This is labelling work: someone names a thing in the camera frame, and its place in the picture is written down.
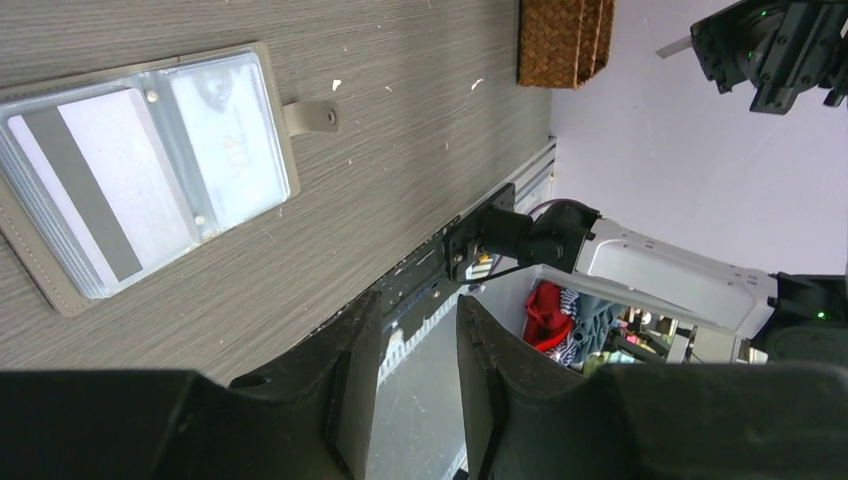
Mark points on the grey card holder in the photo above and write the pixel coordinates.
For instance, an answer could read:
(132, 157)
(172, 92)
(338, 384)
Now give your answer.
(30, 243)

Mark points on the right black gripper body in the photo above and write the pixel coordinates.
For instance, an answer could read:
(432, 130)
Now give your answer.
(782, 48)

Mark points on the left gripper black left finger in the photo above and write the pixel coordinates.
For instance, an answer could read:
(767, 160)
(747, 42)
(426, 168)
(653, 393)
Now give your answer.
(307, 414)

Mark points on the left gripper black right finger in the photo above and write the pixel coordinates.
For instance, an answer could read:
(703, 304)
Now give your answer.
(527, 417)

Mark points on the white credit card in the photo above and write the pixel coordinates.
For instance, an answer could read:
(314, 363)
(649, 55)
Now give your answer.
(226, 112)

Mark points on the brown wicker basket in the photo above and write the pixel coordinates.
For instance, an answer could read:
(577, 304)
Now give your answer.
(563, 43)

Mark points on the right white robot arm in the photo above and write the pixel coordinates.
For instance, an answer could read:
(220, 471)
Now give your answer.
(789, 317)

